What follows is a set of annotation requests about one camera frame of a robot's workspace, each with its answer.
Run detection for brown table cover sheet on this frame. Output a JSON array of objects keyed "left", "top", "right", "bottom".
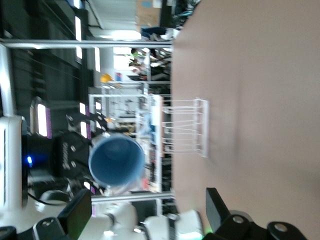
[{"left": 171, "top": 0, "right": 320, "bottom": 240}]

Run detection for ceiling light panel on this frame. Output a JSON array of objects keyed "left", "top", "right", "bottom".
[
  {"left": 74, "top": 16, "right": 83, "bottom": 42},
  {"left": 36, "top": 103, "right": 48, "bottom": 138},
  {"left": 79, "top": 121, "right": 88, "bottom": 139},
  {"left": 94, "top": 46, "right": 101, "bottom": 73}
]

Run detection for aluminium frame post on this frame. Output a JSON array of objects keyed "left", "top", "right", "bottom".
[
  {"left": 0, "top": 38, "right": 174, "bottom": 50},
  {"left": 91, "top": 191, "right": 175, "bottom": 202}
]

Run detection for white wire cup holder rack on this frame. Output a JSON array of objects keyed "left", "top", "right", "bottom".
[{"left": 161, "top": 97, "right": 210, "bottom": 158}]

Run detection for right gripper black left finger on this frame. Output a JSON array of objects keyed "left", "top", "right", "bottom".
[{"left": 0, "top": 188, "right": 93, "bottom": 240}]

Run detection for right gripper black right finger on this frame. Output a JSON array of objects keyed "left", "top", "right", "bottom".
[{"left": 203, "top": 187, "right": 308, "bottom": 240}]

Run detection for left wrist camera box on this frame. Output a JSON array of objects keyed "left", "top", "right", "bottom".
[{"left": 21, "top": 134, "right": 54, "bottom": 201}]

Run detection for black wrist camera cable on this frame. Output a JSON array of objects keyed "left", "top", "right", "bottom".
[{"left": 26, "top": 191, "right": 70, "bottom": 206}]

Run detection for light blue cup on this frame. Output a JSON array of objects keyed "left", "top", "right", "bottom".
[{"left": 88, "top": 133, "right": 146, "bottom": 189}]

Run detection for cardboard box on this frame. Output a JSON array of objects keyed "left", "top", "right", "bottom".
[{"left": 136, "top": 0, "right": 161, "bottom": 26}]

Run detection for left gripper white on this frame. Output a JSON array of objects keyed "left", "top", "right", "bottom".
[{"left": 0, "top": 115, "right": 113, "bottom": 211}]

